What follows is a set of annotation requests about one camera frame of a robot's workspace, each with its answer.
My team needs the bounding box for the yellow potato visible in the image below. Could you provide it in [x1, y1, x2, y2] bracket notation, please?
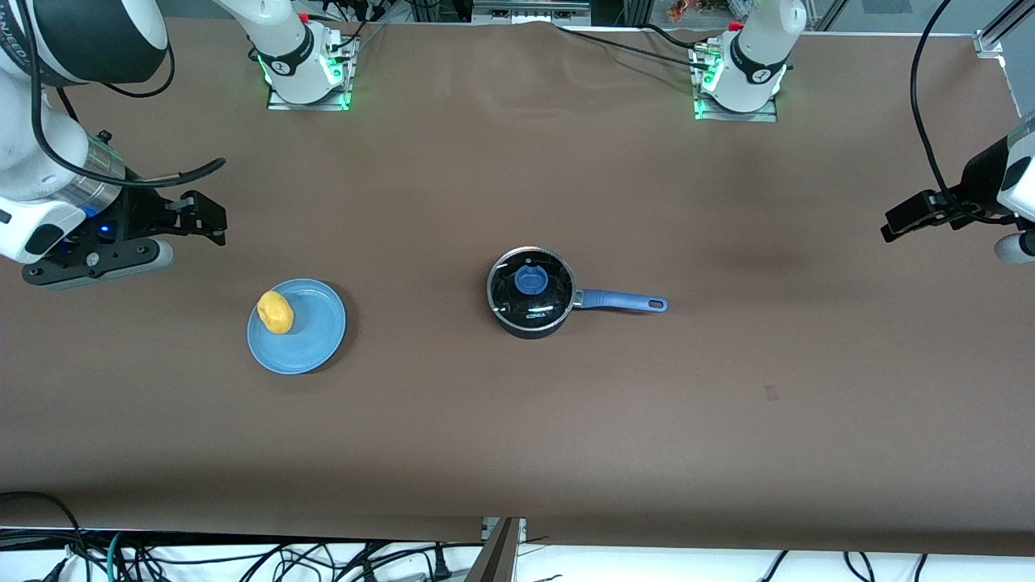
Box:
[256, 291, 295, 335]

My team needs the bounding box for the glass lid with blue knob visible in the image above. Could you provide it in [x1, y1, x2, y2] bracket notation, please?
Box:
[488, 247, 576, 321]

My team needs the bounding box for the blue round plate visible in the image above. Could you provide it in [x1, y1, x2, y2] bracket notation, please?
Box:
[247, 278, 348, 375]

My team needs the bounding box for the brown table cover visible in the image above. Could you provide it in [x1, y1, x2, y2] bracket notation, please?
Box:
[0, 16, 1035, 559]

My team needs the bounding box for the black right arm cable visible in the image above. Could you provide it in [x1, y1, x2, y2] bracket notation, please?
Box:
[16, 0, 227, 192]

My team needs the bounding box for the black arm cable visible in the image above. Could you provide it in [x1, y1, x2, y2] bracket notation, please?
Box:
[16, 0, 227, 192]
[909, 0, 1021, 226]

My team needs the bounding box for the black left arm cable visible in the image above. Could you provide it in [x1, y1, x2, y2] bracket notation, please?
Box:
[909, 0, 1021, 226]

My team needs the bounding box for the aluminium frame profile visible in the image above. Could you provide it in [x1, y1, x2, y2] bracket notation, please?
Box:
[974, 0, 1035, 57]

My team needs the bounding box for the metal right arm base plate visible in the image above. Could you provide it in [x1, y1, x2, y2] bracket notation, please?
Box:
[266, 32, 358, 112]

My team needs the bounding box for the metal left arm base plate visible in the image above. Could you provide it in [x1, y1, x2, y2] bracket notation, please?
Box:
[690, 42, 779, 123]

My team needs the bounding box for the black looped floor cable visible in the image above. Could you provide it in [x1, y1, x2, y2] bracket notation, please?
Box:
[0, 491, 88, 582]

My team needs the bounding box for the black pot with blue handle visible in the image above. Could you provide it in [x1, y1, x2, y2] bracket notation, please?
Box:
[486, 247, 670, 340]

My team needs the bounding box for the black cable on table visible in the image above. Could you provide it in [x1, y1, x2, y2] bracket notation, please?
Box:
[556, 24, 714, 70]

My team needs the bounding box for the aluminium rail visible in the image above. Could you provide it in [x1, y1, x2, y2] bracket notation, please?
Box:
[472, 0, 592, 22]

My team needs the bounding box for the black power plug cable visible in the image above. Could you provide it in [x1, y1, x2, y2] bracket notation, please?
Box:
[356, 543, 454, 581]

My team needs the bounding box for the grey metal table post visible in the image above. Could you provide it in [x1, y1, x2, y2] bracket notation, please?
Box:
[465, 517, 528, 582]

